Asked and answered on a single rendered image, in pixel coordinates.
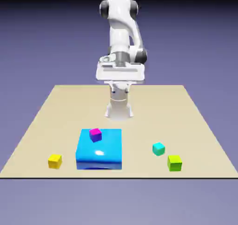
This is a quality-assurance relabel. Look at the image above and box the small green cube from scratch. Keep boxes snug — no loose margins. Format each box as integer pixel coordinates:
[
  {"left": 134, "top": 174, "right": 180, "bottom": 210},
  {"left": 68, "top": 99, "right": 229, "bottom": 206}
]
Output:
[{"left": 167, "top": 154, "right": 183, "bottom": 172}]

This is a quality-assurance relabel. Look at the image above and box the small magenta cube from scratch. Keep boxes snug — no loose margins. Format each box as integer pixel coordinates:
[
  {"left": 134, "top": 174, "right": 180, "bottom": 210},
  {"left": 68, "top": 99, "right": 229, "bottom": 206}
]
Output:
[{"left": 89, "top": 128, "right": 103, "bottom": 143}]

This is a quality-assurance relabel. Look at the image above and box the small yellow cube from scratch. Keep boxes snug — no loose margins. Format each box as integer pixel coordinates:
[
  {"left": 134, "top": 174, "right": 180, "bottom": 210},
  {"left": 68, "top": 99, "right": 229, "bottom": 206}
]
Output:
[{"left": 47, "top": 154, "right": 63, "bottom": 170}]

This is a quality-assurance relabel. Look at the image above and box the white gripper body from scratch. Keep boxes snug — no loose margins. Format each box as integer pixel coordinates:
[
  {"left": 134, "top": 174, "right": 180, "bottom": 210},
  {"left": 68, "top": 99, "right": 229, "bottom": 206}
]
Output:
[{"left": 95, "top": 61, "right": 146, "bottom": 85}]

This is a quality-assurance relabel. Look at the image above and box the large blue box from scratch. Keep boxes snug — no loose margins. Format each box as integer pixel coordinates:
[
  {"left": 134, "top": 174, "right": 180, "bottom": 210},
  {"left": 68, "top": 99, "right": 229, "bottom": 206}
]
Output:
[{"left": 75, "top": 129, "right": 123, "bottom": 170}]

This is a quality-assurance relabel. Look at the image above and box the small cyan cube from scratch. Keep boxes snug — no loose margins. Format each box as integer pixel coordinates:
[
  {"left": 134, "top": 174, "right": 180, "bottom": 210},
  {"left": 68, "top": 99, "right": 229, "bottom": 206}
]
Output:
[{"left": 152, "top": 142, "right": 165, "bottom": 157}]

